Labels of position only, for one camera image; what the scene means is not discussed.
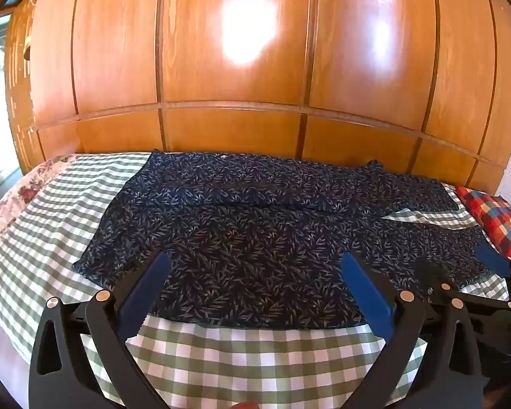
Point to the red plaid pillow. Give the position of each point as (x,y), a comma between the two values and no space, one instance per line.
(500,217)

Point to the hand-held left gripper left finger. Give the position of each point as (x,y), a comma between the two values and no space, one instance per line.
(147,292)

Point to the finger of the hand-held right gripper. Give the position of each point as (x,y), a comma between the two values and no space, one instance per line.
(494,260)
(430,279)

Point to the floral pink bedspread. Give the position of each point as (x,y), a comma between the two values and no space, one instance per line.
(12,196)

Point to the green checked bed sheet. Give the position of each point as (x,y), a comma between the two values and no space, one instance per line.
(64,204)

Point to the wooden wardrobe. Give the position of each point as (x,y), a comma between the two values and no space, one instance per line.
(238,128)

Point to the dark leaf-print pants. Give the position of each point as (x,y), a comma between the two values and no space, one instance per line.
(255,238)

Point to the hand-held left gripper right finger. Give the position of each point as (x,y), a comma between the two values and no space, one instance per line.
(366,296)

